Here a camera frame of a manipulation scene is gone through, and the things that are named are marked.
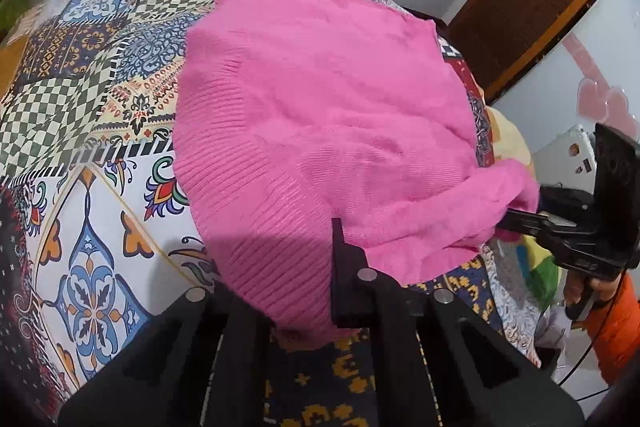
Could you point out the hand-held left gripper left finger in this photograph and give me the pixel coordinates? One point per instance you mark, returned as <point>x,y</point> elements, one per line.
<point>237,357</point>

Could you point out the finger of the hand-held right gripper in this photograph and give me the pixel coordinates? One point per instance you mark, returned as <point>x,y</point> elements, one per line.
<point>562,199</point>
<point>525,223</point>

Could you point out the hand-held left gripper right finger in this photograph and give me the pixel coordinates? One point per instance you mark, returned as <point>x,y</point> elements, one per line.
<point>346,287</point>

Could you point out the pink buttoned cardigan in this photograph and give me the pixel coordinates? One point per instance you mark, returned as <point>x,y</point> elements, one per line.
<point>325,107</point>

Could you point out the person's right forearm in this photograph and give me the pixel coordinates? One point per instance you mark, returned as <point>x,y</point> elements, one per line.
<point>620,332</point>

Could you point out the person's right hand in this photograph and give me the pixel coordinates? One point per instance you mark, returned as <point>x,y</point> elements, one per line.
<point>582,296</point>

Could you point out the white plastic object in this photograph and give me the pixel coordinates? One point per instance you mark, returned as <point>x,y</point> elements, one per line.
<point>565,152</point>

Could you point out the light floral bed sheet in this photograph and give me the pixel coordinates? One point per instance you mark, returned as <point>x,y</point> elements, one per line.
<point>510,307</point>

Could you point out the pink heart decoration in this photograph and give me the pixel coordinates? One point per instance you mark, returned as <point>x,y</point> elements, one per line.
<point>607,102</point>

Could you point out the patchwork printed blanket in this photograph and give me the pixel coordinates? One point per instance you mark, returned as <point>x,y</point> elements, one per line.
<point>100,107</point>

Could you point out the yellow flower print mat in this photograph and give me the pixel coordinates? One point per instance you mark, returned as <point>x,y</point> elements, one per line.
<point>11,62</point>

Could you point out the green patterned storage bag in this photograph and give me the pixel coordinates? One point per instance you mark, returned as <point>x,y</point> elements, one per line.
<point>10,7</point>

